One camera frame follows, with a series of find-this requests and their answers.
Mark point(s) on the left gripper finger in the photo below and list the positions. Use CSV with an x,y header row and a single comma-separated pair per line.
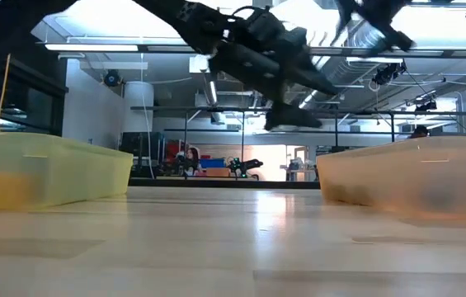
x,y
290,117
315,81

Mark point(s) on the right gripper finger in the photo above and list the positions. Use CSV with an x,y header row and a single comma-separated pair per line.
x,y
397,39
345,20

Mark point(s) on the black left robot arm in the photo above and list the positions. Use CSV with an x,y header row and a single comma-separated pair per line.
x,y
183,16

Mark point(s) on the background black robot arm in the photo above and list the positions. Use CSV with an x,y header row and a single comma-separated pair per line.
x,y
245,165

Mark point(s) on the white square ceiling fixture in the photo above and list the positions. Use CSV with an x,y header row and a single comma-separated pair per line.
x,y
199,64

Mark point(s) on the brown cardboard box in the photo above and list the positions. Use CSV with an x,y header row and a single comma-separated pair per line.
x,y
218,172

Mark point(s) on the blue plastic crate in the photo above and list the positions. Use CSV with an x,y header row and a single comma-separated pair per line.
x,y
212,163

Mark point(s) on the person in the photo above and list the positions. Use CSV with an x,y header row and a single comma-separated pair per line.
x,y
193,161
419,132

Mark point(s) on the red background machine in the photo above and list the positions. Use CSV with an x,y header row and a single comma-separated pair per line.
x,y
172,154

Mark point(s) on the white cylindrical tank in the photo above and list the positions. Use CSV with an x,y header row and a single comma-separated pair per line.
x,y
137,107

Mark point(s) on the orange translucent plastic bin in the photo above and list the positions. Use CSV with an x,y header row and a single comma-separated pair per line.
x,y
401,173

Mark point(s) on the round blue ceiling device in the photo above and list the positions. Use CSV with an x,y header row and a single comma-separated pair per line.
x,y
112,78

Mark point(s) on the long ceiling light strip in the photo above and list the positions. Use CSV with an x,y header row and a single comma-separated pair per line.
x,y
92,47

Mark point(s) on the yellow translucent plastic bin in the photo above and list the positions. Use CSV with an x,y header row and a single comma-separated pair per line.
x,y
84,173

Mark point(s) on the black ceiling camera rig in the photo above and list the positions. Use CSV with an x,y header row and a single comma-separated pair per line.
x,y
425,106
387,73

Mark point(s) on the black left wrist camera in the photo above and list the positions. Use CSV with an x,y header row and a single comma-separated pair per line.
x,y
269,29

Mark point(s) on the black background workbench frame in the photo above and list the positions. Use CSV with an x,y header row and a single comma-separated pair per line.
x,y
175,109

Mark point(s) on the black metal rig frame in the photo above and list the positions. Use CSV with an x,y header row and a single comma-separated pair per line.
x,y
224,183

